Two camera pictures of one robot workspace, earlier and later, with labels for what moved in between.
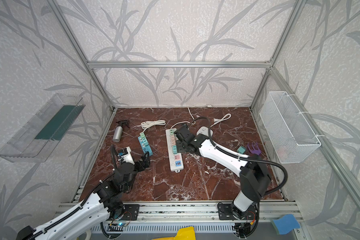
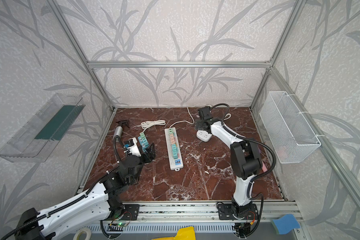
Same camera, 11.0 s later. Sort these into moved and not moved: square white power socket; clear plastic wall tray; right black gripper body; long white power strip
Moved: right black gripper body
Not moved: clear plastic wall tray; long white power strip; square white power socket
